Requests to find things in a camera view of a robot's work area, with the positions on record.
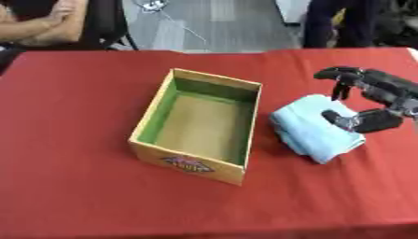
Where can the light blue folded cloth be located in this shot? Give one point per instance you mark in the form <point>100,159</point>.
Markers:
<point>310,130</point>

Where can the person with crossed arms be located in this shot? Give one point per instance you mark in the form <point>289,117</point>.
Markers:
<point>41,23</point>

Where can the person in dark clothes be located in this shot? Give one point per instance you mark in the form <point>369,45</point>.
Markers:
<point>340,23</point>

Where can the tan cardboard box green inside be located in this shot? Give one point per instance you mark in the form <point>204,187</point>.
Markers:
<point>198,124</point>

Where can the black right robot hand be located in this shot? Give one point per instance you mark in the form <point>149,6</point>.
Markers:
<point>384,85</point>

